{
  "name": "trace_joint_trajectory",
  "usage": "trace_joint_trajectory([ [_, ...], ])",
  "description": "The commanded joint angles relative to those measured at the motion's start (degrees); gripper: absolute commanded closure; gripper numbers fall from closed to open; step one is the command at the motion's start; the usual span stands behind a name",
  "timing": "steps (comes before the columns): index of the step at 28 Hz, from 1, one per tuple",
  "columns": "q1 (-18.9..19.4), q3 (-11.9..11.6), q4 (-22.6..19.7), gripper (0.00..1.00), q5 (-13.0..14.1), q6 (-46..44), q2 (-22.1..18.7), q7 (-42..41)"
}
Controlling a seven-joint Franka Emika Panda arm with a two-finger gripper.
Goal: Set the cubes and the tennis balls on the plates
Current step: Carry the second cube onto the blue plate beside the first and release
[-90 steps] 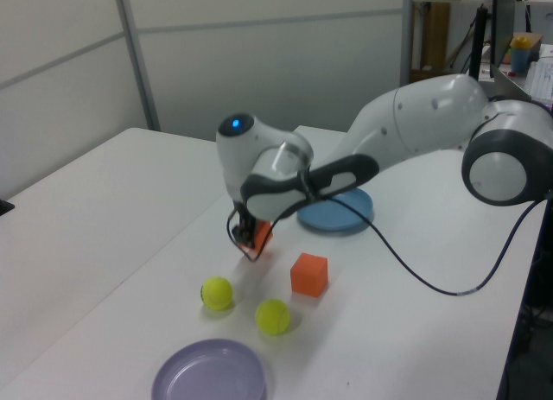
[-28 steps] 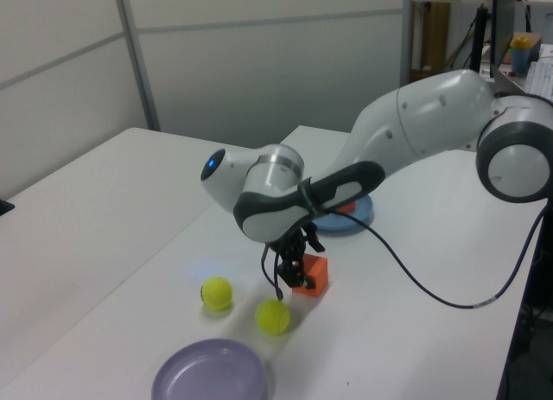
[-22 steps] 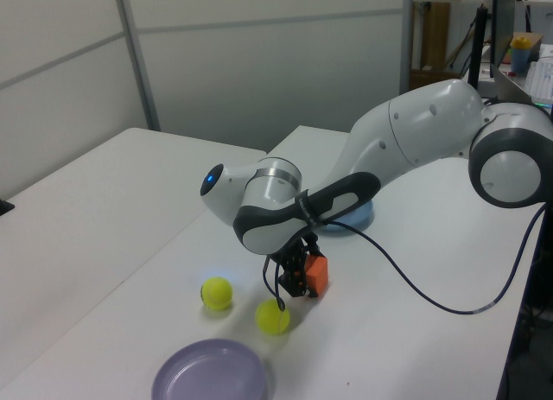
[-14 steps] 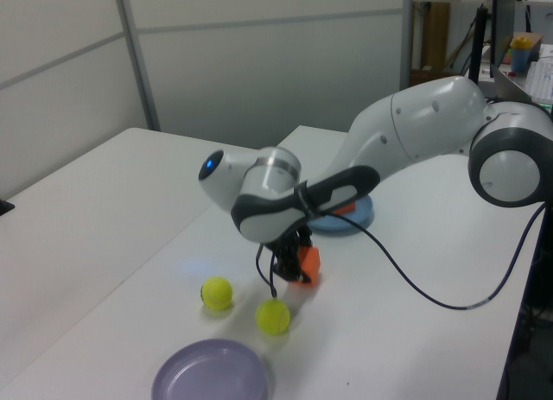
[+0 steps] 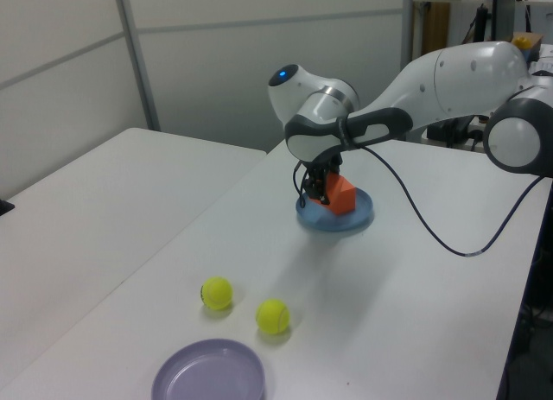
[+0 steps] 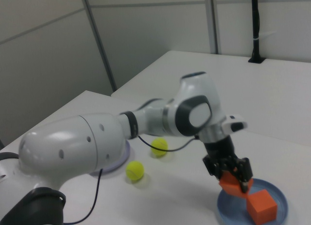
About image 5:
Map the black monitor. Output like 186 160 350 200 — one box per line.
492 0 516 43

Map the long black arm cable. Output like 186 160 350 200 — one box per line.
336 114 543 258

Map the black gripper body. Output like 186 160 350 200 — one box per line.
300 151 345 190

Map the black monitor stand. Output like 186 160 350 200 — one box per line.
474 4 490 45

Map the grey metal partition post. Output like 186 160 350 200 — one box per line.
397 0 416 73
112 0 162 132

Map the purple plate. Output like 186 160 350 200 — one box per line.
150 338 266 400

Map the plain yellow tennis ball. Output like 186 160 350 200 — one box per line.
255 298 291 335

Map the blue plate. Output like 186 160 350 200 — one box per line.
295 187 375 234

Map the yellow tennis ball black print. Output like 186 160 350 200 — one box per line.
200 276 235 311

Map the brown cardboard panel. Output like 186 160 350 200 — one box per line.
420 0 451 59

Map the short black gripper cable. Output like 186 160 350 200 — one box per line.
292 160 313 212

